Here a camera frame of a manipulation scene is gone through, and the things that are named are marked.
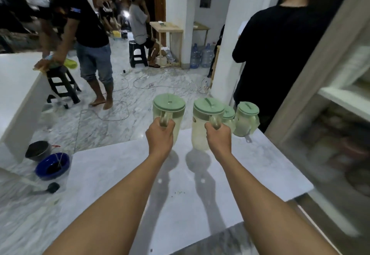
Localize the person's right hand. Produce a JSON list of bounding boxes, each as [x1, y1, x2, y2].
[[204, 122, 232, 157]]

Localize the person's left hand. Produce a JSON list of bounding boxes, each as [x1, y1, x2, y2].
[[145, 117, 176, 156]]

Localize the green lidded plastic pitcher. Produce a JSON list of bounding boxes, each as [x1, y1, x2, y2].
[[152, 93, 186, 145], [191, 97, 225, 151], [233, 101, 260, 137]]

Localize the person's left forearm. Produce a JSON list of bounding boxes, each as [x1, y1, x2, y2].
[[43, 150, 171, 255]]

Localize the person's right forearm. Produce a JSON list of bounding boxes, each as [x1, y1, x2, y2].
[[217, 151, 339, 255]]

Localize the small green lidded pitcher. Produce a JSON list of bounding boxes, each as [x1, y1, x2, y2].
[[222, 105, 236, 132]]

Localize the blue water gallon bottle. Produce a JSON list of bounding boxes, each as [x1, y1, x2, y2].
[[190, 43, 202, 69]]

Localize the clear water gallon bottle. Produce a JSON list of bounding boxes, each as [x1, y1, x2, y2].
[[201, 43, 215, 68]]

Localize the black plastic stool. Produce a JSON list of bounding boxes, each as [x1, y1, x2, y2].
[[46, 66, 82, 109], [129, 40, 149, 68]]

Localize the light wooden table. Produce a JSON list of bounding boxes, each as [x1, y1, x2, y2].
[[149, 21, 184, 68], [193, 22, 210, 47]]

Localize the glass door cabinet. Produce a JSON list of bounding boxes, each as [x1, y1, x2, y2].
[[264, 0, 370, 255]]

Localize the blue plastic basin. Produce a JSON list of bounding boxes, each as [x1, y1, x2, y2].
[[35, 152, 71, 181]]

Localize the black metal pot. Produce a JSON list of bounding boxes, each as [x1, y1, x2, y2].
[[25, 140, 52, 162]]

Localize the black ladle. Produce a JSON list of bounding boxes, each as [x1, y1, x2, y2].
[[29, 182, 61, 195]]

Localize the white table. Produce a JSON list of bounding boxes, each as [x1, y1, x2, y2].
[[0, 51, 52, 164]]

